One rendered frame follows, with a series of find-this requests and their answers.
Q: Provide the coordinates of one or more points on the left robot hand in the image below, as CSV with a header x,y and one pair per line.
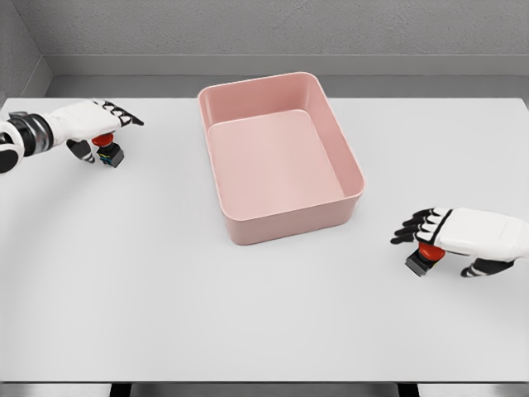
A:
x,y
89,118

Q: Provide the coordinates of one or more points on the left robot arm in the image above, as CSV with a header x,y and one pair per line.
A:
x,y
25,132

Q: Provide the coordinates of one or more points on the red-button black industrial switch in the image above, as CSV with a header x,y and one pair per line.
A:
x,y
109,151
425,258

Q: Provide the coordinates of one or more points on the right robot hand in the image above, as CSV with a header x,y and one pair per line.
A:
x,y
475,233

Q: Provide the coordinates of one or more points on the pink rectangular basket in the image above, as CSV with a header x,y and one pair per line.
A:
x,y
277,157

